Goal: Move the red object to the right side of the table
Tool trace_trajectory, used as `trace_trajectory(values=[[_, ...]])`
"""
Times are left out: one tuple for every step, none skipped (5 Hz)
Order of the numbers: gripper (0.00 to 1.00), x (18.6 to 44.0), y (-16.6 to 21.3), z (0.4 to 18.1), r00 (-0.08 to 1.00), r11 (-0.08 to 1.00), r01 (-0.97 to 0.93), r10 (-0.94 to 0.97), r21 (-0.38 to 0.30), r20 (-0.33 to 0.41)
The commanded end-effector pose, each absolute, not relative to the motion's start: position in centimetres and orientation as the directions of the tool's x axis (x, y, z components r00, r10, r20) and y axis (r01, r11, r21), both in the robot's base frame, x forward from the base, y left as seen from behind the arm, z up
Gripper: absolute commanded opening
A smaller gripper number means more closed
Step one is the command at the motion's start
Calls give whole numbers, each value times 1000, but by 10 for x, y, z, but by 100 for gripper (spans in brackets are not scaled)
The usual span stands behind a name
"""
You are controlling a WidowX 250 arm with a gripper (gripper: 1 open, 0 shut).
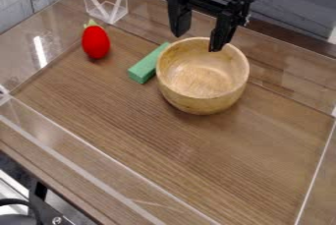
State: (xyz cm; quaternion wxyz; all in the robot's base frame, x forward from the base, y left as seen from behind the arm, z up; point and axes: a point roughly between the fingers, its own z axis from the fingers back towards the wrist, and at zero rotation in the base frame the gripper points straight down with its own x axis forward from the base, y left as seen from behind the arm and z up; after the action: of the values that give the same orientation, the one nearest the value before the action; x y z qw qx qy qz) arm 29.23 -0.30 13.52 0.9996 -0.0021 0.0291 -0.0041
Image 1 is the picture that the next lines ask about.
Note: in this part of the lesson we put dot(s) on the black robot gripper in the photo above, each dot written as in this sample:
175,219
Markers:
235,15

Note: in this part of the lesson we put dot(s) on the red toy strawberry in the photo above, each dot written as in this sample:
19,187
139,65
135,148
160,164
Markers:
95,40

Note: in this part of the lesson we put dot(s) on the wooden bowl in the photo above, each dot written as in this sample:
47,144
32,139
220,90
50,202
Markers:
202,82

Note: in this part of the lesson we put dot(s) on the green rectangular block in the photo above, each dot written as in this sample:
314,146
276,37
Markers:
143,70

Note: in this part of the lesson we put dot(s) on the clear acrylic tray wall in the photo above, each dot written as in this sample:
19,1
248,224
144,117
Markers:
136,162

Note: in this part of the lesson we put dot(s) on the black table leg bracket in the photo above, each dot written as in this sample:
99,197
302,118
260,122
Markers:
50,215

